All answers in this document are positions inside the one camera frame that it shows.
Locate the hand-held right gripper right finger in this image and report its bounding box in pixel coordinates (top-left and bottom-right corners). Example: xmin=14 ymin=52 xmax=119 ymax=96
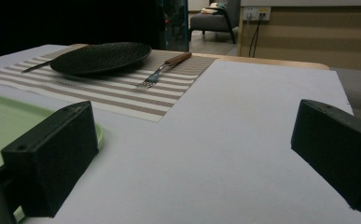
xmin=290 ymin=98 xmax=361 ymax=213

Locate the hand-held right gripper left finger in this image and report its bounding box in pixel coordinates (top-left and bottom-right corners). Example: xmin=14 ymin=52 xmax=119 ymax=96
xmin=0 ymin=100 xmax=101 ymax=218

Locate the green plastic tray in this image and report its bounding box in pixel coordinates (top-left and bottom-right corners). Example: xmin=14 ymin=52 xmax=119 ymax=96
xmin=0 ymin=91 xmax=105 ymax=223

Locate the wooden-handled knife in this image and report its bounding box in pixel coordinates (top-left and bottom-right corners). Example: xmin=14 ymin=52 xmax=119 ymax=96
xmin=21 ymin=59 xmax=54 ymax=75

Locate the black textured plate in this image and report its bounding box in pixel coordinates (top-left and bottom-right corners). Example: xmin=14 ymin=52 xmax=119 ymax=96
xmin=49 ymin=41 xmax=153 ymax=76

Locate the wooden-handled fork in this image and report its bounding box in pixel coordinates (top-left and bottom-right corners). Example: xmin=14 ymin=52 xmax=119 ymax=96
xmin=141 ymin=51 xmax=193 ymax=89

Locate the striped woven placemat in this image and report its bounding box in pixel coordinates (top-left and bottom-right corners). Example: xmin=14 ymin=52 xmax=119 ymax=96
xmin=0 ymin=46 xmax=216 ymax=123

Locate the white table cover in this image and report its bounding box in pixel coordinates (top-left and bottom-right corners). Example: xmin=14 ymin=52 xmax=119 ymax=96
xmin=0 ymin=44 xmax=361 ymax=224

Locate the wooden table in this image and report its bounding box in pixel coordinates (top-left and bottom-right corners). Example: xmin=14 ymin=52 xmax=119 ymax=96
xmin=69 ymin=43 xmax=330 ymax=71

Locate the dark glass cabinet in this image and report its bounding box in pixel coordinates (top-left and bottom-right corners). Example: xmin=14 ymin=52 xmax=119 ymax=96
xmin=160 ymin=0 xmax=190 ymax=52

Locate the grey armchair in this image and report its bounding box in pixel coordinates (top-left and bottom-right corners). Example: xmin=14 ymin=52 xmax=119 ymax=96
xmin=189 ymin=0 xmax=242 ymax=45

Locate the pale cloth bundle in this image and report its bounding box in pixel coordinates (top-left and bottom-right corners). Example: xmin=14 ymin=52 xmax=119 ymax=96
xmin=201 ymin=2 xmax=228 ymax=15

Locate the black power cable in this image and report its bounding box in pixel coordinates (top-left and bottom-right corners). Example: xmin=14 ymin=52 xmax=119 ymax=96
xmin=248 ymin=12 xmax=266 ymax=59

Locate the white wall power outlet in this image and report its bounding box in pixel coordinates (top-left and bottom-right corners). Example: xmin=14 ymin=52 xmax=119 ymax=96
xmin=243 ymin=7 xmax=271 ymax=21

